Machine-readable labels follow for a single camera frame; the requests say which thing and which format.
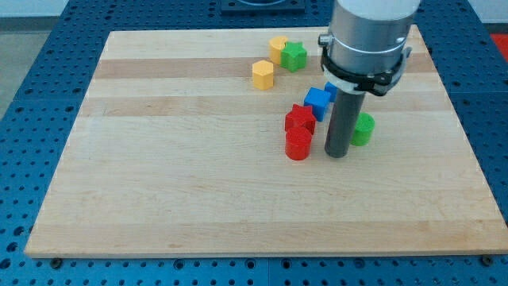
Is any green cylinder block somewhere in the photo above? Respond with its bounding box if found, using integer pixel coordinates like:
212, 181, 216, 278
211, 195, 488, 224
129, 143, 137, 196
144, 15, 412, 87
350, 112, 375, 146

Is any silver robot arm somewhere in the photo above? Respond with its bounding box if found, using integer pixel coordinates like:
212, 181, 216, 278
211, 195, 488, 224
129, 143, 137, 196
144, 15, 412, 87
329, 0, 420, 75

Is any red star block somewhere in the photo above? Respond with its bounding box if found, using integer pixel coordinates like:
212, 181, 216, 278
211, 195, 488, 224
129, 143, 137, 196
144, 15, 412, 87
284, 104, 317, 135

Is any green star block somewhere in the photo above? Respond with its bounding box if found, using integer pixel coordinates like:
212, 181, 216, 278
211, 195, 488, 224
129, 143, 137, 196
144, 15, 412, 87
280, 41, 307, 72

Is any red cylinder block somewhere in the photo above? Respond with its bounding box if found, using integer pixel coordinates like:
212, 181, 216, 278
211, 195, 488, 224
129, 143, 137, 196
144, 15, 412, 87
285, 126, 313, 160

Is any yellow hexagon block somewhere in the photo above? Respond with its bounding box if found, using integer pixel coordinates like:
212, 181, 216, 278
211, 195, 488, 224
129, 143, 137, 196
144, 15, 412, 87
252, 60, 274, 90

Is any wooden board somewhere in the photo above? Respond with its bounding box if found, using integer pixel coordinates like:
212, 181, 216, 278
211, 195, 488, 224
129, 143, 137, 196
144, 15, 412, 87
25, 28, 507, 259

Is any blue cube block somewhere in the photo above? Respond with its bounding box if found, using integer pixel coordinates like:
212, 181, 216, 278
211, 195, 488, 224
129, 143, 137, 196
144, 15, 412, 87
303, 87, 331, 122

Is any small blue block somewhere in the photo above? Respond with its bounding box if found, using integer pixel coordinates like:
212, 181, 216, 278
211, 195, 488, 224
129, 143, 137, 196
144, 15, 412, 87
324, 82, 338, 102

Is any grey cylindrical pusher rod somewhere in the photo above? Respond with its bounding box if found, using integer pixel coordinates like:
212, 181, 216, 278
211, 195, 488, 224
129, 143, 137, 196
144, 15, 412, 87
325, 91, 365, 158

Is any yellow heart block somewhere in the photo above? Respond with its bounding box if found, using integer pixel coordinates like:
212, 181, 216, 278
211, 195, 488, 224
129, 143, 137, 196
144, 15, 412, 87
268, 36, 288, 64

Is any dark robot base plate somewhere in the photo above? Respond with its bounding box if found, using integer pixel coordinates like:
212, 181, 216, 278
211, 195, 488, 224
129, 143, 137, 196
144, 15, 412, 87
220, 0, 306, 14

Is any black and white clamp ring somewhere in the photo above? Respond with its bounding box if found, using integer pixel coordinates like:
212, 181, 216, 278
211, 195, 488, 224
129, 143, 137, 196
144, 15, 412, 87
317, 33, 413, 98

